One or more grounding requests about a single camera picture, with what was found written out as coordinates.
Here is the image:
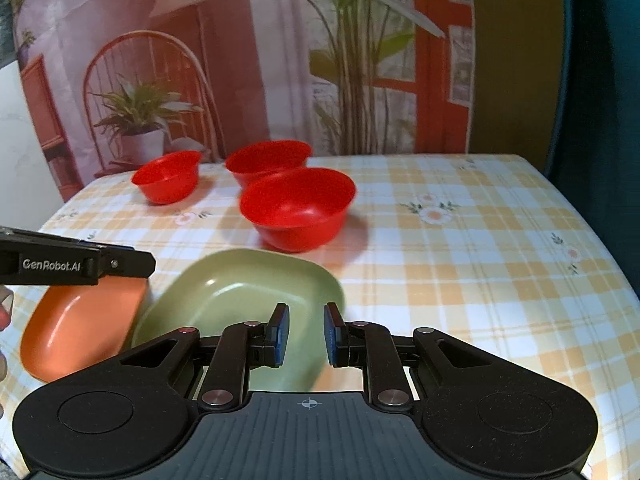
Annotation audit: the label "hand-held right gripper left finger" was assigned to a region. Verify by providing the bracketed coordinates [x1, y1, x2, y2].
[118, 302, 291, 407]

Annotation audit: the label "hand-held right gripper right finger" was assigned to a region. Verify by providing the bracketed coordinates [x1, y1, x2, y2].
[323, 302, 495, 407]

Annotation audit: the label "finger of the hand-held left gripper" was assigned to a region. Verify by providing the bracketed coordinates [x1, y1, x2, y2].
[97, 246, 157, 279]

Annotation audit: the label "green plate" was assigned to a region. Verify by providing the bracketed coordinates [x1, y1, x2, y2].
[131, 248, 346, 394]

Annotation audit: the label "orange plate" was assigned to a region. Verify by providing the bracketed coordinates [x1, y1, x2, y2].
[20, 277, 151, 384]

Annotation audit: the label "small red bowl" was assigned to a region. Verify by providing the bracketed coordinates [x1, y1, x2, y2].
[132, 150, 203, 205]

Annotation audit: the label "large red bowl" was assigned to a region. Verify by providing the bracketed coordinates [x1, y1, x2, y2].
[239, 167, 357, 254]

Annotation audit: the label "yellow checked floral tablecloth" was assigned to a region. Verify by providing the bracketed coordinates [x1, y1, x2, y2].
[0, 153, 640, 480]

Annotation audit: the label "medium red bowl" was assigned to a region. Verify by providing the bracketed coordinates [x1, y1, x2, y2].
[224, 140, 314, 189]

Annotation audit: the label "dark teal curtain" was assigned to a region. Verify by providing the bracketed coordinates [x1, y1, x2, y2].
[544, 0, 640, 306]

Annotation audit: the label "printed wall backdrop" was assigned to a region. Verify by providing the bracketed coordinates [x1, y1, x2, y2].
[11, 0, 475, 202]

